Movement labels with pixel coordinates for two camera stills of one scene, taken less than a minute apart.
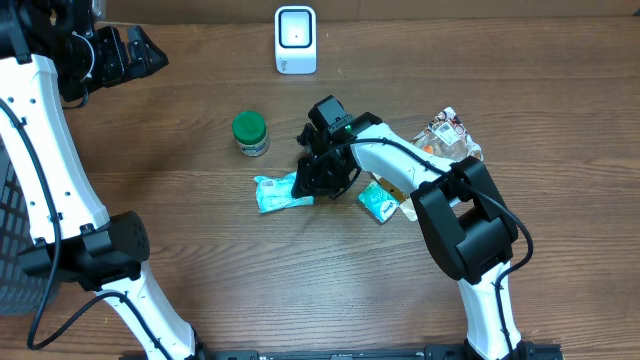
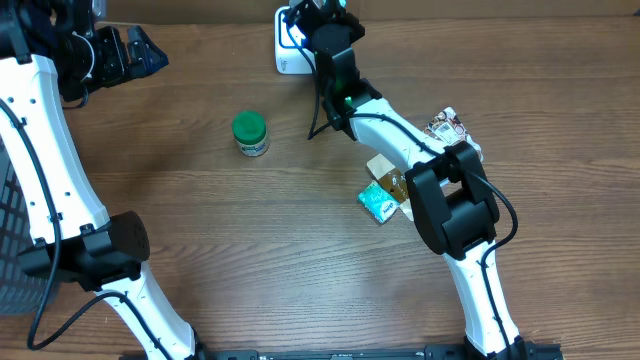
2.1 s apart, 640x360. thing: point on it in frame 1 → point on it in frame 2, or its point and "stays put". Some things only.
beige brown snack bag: (445, 139) stays put
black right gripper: (318, 186) → (336, 13)
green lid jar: (249, 129) stays put
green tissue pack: (379, 201) stays put
